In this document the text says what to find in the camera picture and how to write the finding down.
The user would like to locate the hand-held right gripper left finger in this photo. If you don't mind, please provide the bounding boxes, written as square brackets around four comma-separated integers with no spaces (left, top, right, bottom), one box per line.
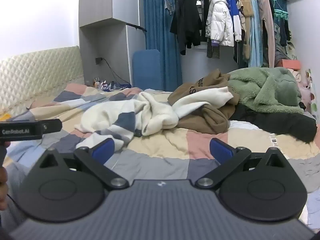
[32,138,130,190]

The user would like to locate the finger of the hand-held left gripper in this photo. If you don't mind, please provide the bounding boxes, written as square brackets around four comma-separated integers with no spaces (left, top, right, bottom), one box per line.
[37,119,63,134]

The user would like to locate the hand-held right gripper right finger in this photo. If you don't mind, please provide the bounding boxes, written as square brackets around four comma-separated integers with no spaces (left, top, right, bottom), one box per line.
[195,138,289,190]

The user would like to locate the white blue striped sweater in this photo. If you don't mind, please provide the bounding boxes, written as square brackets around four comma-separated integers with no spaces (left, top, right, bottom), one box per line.
[75,86,234,153]

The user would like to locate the person's left hand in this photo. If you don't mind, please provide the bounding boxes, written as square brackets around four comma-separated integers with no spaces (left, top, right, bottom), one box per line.
[0,141,11,211]

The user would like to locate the brown hoodie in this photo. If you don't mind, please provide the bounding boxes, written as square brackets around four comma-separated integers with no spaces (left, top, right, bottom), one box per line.
[167,69,240,135]

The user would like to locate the cream quilted headboard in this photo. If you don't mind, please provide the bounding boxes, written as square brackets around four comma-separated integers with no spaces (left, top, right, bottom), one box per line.
[0,45,84,113]

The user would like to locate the patchwork bedsheet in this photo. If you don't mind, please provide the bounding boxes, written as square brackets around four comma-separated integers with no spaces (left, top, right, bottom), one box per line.
[0,82,320,230]

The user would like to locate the black garment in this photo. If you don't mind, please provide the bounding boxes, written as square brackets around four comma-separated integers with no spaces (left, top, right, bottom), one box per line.
[229,104,318,144]

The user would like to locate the white printed cloth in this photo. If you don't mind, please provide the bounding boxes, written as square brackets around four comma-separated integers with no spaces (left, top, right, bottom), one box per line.
[229,120,320,160]

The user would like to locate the cluster of small bottles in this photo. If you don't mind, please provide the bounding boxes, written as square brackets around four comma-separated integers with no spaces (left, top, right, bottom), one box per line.
[92,77,118,91]

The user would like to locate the green fleece jacket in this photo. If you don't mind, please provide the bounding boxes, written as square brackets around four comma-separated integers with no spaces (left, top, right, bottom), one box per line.
[226,67,304,114]

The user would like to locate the blue padded board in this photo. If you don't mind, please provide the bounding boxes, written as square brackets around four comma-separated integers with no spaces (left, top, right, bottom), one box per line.
[132,49,160,90]

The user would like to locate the grey wardrobe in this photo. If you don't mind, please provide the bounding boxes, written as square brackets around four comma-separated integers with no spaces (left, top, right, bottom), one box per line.
[79,0,147,90]

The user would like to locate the grey striped hanging trousers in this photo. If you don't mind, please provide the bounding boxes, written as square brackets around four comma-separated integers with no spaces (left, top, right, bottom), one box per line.
[207,40,220,58]

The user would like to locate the pink cloth pile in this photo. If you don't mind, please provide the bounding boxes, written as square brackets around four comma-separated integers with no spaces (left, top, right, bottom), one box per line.
[292,69,320,120]

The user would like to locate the orange box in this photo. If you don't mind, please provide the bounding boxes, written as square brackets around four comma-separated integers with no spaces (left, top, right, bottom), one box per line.
[278,59,302,71]

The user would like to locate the white puffer jacket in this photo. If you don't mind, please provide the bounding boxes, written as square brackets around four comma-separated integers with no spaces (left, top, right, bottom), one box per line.
[205,0,242,47]

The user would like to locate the black hanging jacket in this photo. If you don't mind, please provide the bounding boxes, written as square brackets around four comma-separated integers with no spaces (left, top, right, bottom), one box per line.
[170,0,203,55]

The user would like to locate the pink hanging pants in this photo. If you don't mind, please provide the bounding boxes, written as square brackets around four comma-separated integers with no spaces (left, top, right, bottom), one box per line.
[257,0,275,68]

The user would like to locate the blue curtain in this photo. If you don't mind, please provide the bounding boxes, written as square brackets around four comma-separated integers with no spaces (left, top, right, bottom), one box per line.
[143,0,182,90]

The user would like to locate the green clip hanger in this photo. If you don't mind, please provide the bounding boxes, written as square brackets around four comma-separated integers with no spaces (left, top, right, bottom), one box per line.
[271,0,289,20]

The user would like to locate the tan hanging coat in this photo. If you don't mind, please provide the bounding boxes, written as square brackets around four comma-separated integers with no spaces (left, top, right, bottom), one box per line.
[232,0,254,60]

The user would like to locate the black power cable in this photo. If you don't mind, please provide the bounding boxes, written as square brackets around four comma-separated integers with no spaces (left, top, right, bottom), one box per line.
[101,58,132,85]

